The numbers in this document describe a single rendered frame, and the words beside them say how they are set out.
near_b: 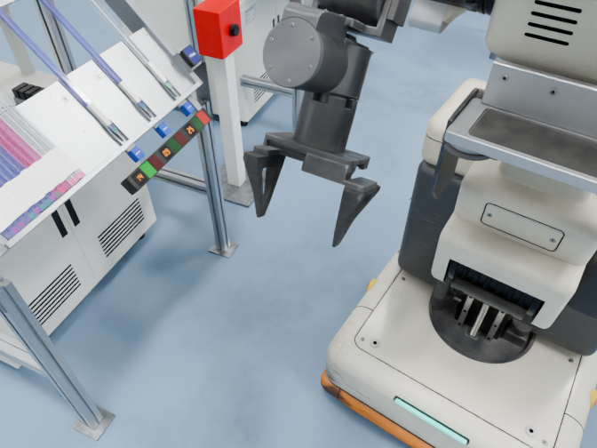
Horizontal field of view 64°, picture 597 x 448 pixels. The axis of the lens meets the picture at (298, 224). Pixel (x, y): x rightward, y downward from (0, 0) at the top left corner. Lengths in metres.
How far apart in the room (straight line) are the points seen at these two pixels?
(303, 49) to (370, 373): 0.98
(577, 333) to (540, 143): 0.77
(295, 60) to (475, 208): 0.50
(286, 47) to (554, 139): 0.38
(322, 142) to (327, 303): 1.25
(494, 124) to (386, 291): 0.82
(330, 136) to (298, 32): 0.11
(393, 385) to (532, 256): 0.55
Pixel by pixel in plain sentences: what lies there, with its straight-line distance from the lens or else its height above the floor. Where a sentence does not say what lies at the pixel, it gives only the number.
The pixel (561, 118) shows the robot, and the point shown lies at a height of 1.05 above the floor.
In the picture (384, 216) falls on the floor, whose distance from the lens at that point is 2.02.
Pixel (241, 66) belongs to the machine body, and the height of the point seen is 0.36.
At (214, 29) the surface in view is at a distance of 1.72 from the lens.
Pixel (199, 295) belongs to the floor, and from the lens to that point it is 1.76.
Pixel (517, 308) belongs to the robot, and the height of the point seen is 0.70.
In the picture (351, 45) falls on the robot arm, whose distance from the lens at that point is 0.49.
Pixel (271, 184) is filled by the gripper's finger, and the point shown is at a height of 1.02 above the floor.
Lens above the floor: 1.39
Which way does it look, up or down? 45 degrees down
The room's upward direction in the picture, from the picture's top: straight up
